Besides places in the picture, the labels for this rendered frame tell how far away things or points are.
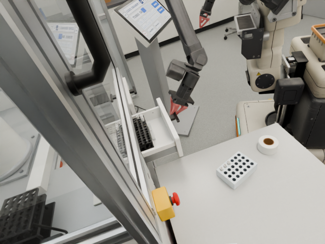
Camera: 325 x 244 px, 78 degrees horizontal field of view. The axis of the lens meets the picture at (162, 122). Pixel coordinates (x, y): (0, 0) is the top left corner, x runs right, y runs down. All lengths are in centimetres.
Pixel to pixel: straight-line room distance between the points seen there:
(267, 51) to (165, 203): 99
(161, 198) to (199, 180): 23
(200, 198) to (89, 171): 56
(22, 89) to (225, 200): 69
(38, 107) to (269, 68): 122
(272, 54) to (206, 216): 90
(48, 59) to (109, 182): 16
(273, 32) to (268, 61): 14
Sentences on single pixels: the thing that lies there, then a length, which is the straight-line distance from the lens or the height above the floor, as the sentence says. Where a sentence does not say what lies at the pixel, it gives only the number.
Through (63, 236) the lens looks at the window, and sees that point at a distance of 44.
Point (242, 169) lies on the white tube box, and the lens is 80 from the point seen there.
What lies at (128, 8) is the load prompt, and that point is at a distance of 162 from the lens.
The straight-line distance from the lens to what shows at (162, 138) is 87.
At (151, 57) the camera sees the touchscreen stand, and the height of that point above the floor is 77.
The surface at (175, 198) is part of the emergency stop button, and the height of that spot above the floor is 89.
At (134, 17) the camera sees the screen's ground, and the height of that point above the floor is 111.
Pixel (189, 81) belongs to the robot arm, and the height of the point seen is 104.
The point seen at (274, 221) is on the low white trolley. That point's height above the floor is 76.
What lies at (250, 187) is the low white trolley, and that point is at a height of 76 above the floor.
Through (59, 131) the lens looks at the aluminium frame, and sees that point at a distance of 23.
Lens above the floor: 146
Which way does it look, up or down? 41 degrees down
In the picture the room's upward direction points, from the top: 16 degrees counter-clockwise
